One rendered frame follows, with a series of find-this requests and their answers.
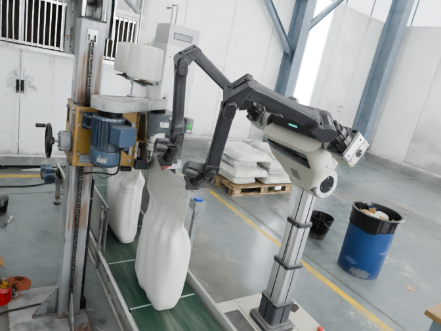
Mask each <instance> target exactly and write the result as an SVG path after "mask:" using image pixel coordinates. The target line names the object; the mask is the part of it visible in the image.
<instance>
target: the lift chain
mask: <svg viewBox="0 0 441 331"><path fill-rule="evenodd" d="M92 43H93V44H92ZM92 47H93V48H92ZM94 49H95V41H92V40H91V44H90V51H89V65H88V74H87V76H88V77H87V90H86V97H85V107H89V101H90V94H91V79H92V78H91V77H92V70H93V57H94ZM91 50H93V51H91ZM91 53H92V55H91ZM91 57H92V58H91ZM90 60H92V61H90ZM90 63H91V64H90ZM89 66H90V67H91V68H90V67H89ZM89 70H91V71H89ZM89 73H91V74H89ZM89 76H90V77H89ZM89 80H90V81H89ZM88 83H90V84H88ZM88 86H90V87H88ZM88 89H89V90H88ZM87 92H88V93H87ZM87 95H88V96H87ZM87 99H88V100H87ZM87 102H88V103H87ZM86 105H88V106H86ZM81 169H82V170H81ZM83 169H84V166H83V167H81V166H80V168H79V172H83ZM80 177H81V178H80ZM80 180H81V181H80ZM82 183H83V174H79V184H78V191H77V193H78V195H77V206H76V215H75V230H74V238H73V254H72V268H71V278H70V291H69V300H68V304H69V302H70V296H71V293H72V294H73V288H74V287H73V286H74V273H75V259H76V251H77V250H76V249H77V235H78V228H79V225H78V224H79V214H80V204H81V191H82ZM79 191H80V192H79ZM78 196H80V197H78ZM78 199H79V200H78ZM78 204H79V205H78ZM77 212H78V213H77ZM77 219H78V220H77ZM76 222H78V223H76ZM76 227H77V228H76ZM75 237H76V238H75ZM74 247H75V248H74ZM74 254H75V255H74ZM73 263H74V264H73ZM72 277H73V278H72ZM71 286H72V287H71Z"/></svg>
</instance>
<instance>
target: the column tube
mask: <svg viewBox="0 0 441 331"><path fill-rule="evenodd" d="M106 26H107V25H106V23H103V22H97V21H94V20H89V19H86V18H77V19H76V29H75V47H74V56H75V73H74V56H73V74H74V80H73V74H72V92H71V102H72V103H73V104H74V105H76V106H82V107H85V97H86V90H87V77H88V76H87V74H88V65H89V51H90V44H91V43H87V29H91V30H96V31H98V42H97V44H95V45H94V57H93V70H92V77H91V78H92V79H91V94H90V101H89V108H92V107H91V96H92V95H99V94H100V88H101V80H102V67H103V60H104V46H105V38H106ZM69 124H70V125H71V127H72V128H74V124H75V114H74V113H73V112H72V111H71V110H70V119H69ZM79 168H80V166H75V167H72V165H71V163H70V161H69V160H68V158H67V157H66V174H65V183H64V201H63V210H62V228H61V238H60V259H59V269H58V283H57V286H58V287H59V293H58V311H57V313H58V317H63V316H67V315H66V313H65V312H64V310H65V305H67V304H68V295H69V291H70V278H71V268H72V254H73V244H74V230H75V215H76V206H77V195H78V193H77V191H78V184H79ZM83 172H93V166H84V169H83ZM92 176H93V174H92V173H89V175H86V174H83V183H82V191H81V204H80V214H79V224H78V225H79V228H78V235H77V249H76V250H77V251H76V259H75V273H74V282H73V303H74V305H73V313H74V314H76V313H79V307H80V299H81V287H82V279H83V266H84V258H85V245H86V237H87V225H88V217H89V204H90V197H91V183H92Z"/></svg>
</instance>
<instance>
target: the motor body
mask: <svg viewBox="0 0 441 331"><path fill-rule="evenodd" d="M113 125H125V118H124V117H121V118H111V117H106V116H101V115H99V114H97V113H94V114H93V122H92V129H91V145H92V146H90V152H89V160H90V162H91V163H92V164H93V165H94V166H97V167H102V168H113V167H117V166H118V164H119V148H118V147H117V146H115V145H113V144H111V143H110V142H109V141H110V129H111V126H113Z"/></svg>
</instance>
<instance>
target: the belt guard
mask: <svg viewBox="0 0 441 331"><path fill-rule="evenodd" d="M126 97H127V96H117V95H92V96H91V107H92V108H94V109H97V110H101V111H105V112H113V113H131V112H143V111H151V110H164V109H165V107H166V103H167V100H165V99H161V98H155V97H147V98H145V97H136V98H139V99H128V98H126ZM129 98H132V97H129Z"/></svg>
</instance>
